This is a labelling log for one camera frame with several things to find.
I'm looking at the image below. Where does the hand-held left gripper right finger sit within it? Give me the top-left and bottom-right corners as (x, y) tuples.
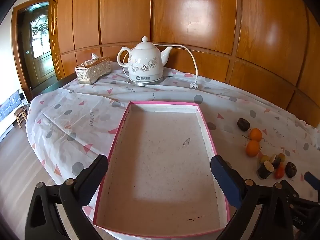
(210, 155), (293, 240)

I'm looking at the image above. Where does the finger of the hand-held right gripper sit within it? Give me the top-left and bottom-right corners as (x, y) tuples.
(304, 171), (320, 188)
(281, 179), (301, 201)

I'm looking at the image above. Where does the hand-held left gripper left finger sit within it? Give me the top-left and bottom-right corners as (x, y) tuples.
(24, 154), (109, 240)

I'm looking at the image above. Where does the dark wrinkled passion fruit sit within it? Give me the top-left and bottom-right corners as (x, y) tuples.
(237, 118), (250, 132)
(285, 162), (297, 178)

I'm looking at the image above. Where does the orange-red cherry tomato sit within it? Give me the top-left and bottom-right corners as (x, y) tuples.
(274, 164), (285, 180)

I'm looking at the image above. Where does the large dark sugarcane piece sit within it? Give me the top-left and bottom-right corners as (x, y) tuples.
(257, 161), (274, 180)

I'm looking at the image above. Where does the small dark sugarcane piece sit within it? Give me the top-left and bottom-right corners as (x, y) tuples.
(269, 154), (282, 169)

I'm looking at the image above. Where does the orange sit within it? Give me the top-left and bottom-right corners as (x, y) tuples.
(249, 128), (263, 142)
(246, 140), (260, 157)

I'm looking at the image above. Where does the pink cardboard box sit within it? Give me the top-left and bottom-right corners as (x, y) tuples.
(93, 101), (231, 239)

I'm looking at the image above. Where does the white patterned tablecloth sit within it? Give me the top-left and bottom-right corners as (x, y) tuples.
(26, 61), (320, 240)

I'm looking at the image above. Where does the small wooden stool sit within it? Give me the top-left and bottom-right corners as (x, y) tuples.
(14, 107), (27, 129)

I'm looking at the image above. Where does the silver ornate tissue box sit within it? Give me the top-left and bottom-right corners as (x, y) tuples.
(75, 53), (111, 84)

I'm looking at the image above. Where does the silver kettle base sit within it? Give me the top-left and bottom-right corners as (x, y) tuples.
(129, 77), (163, 87)

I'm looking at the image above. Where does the blue plaid sofa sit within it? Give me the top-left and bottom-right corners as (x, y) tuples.
(0, 89), (28, 140)

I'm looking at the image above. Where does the white floral electric kettle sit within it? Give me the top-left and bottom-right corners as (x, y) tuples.
(117, 36), (173, 83)

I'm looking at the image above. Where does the wooden door with glass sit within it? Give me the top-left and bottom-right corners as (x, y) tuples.
(23, 2), (57, 88)

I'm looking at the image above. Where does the white power cord with plug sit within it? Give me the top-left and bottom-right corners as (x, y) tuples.
(156, 44), (200, 90)

